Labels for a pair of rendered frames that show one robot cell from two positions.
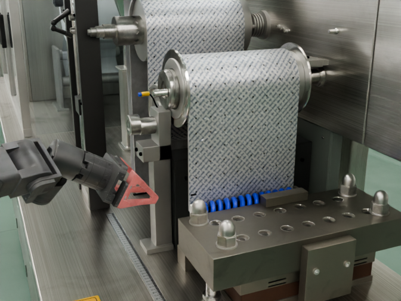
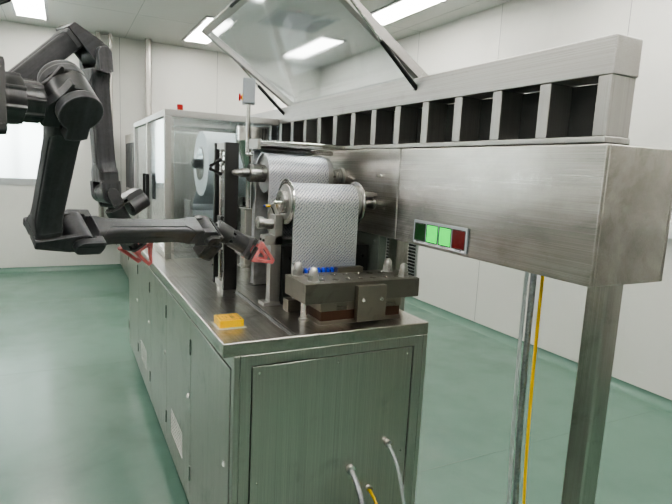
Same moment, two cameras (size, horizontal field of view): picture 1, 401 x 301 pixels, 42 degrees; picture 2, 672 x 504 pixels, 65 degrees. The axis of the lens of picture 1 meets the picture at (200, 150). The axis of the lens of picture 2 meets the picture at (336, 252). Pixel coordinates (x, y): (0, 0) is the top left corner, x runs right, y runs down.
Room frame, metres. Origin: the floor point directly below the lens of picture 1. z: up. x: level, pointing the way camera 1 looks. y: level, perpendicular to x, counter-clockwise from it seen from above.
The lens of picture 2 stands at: (-0.77, 0.01, 1.36)
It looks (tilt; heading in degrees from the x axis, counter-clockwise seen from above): 9 degrees down; 356
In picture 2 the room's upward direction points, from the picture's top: 3 degrees clockwise
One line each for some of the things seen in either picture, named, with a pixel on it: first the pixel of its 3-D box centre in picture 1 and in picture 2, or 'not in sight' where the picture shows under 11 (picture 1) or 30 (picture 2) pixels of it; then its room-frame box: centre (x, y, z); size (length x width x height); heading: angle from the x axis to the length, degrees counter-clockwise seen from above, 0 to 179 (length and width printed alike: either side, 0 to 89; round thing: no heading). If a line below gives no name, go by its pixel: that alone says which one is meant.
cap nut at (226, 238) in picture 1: (227, 232); (313, 274); (0.77, -0.04, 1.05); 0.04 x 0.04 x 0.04
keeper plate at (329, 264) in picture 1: (327, 270); (370, 302); (0.80, -0.22, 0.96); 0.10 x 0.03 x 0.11; 113
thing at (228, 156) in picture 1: (243, 158); (325, 245); (0.97, -0.09, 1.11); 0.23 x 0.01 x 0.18; 113
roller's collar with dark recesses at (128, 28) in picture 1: (127, 30); (256, 173); (1.20, 0.16, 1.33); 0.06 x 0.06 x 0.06; 23
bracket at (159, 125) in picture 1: (153, 181); (269, 259); (1.00, 0.10, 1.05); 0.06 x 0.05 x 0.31; 113
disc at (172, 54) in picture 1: (175, 88); (286, 201); (0.98, 0.05, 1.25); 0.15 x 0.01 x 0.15; 23
